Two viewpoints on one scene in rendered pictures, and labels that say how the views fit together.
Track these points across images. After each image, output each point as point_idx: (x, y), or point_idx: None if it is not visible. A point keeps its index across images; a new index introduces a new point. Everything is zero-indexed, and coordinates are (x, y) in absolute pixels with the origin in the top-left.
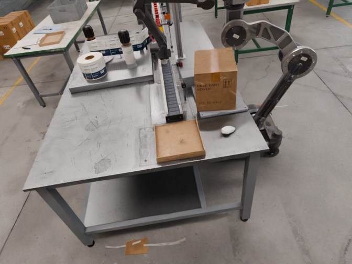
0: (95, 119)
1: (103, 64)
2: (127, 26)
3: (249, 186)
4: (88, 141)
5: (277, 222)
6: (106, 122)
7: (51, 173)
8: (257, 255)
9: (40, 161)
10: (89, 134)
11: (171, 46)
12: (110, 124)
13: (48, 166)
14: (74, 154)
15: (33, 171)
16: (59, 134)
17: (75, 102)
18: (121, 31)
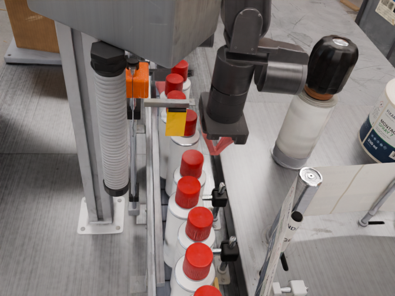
0: (302, 47)
1: (373, 113)
2: None
3: None
4: (291, 21)
5: None
6: (279, 39)
7: (312, 1)
8: None
9: (340, 13)
10: (296, 29)
11: (137, 183)
12: (268, 34)
13: (322, 7)
14: (298, 11)
15: (338, 7)
16: (346, 37)
17: (380, 91)
18: (341, 37)
